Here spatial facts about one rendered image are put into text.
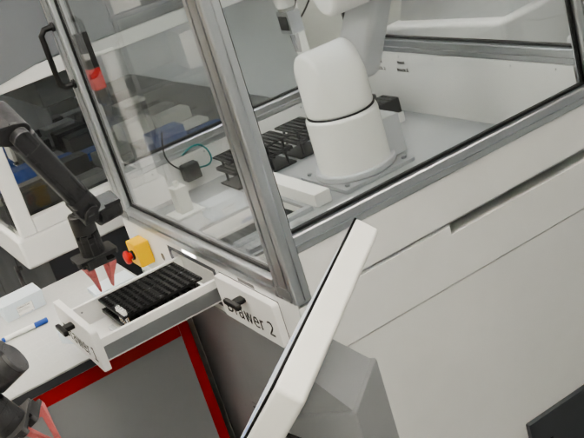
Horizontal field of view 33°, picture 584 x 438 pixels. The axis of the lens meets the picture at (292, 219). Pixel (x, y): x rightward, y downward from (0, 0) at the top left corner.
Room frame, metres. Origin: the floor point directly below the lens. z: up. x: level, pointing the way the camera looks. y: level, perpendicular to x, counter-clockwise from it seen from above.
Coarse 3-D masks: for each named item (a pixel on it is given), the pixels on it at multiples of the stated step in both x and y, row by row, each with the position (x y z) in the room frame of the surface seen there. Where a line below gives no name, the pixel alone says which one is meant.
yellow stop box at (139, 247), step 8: (128, 240) 2.69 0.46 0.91; (136, 240) 2.66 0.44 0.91; (144, 240) 2.64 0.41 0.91; (128, 248) 2.68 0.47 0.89; (136, 248) 2.63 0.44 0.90; (144, 248) 2.64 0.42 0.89; (136, 256) 2.63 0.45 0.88; (144, 256) 2.63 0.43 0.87; (152, 256) 2.64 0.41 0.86; (144, 264) 2.63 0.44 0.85
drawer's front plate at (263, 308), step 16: (224, 288) 2.17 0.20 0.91; (240, 288) 2.09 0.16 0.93; (224, 304) 2.21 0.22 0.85; (256, 304) 2.02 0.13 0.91; (272, 304) 1.96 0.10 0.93; (240, 320) 2.14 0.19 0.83; (256, 320) 2.05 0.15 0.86; (272, 320) 1.97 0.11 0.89; (272, 336) 2.00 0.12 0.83; (288, 336) 1.96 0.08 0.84
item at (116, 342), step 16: (176, 256) 2.49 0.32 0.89; (208, 272) 2.34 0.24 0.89; (208, 288) 2.25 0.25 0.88; (80, 304) 2.37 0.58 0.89; (96, 304) 2.38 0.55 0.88; (176, 304) 2.21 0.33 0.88; (192, 304) 2.23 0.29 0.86; (208, 304) 2.24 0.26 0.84; (96, 320) 2.37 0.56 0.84; (112, 320) 2.35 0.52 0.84; (144, 320) 2.18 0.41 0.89; (160, 320) 2.19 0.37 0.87; (176, 320) 2.21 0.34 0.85; (112, 336) 2.14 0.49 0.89; (128, 336) 2.15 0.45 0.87; (144, 336) 2.17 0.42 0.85; (112, 352) 2.13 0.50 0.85
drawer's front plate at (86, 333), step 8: (56, 304) 2.33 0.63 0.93; (64, 304) 2.32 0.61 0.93; (56, 312) 2.36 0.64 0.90; (64, 312) 2.27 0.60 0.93; (72, 312) 2.25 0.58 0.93; (64, 320) 2.31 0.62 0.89; (72, 320) 2.22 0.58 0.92; (80, 320) 2.19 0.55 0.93; (80, 328) 2.18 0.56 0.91; (88, 328) 2.13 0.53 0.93; (72, 336) 2.30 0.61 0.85; (80, 336) 2.21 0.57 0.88; (88, 336) 2.13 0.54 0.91; (96, 336) 2.11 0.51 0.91; (88, 344) 2.16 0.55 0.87; (96, 344) 2.10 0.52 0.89; (96, 352) 2.11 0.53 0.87; (104, 352) 2.11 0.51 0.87; (104, 360) 2.11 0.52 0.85; (104, 368) 2.10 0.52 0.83
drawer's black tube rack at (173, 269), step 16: (160, 272) 2.40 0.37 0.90; (176, 272) 2.37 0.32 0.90; (192, 272) 2.34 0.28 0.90; (128, 288) 2.37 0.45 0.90; (144, 288) 2.33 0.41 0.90; (160, 288) 2.30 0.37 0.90; (176, 288) 2.27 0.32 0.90; (192, 288) 2.31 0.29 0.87; (128, 304) 2.26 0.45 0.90; (144, 304) 2.23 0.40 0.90; (160, 304) 2.27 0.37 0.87
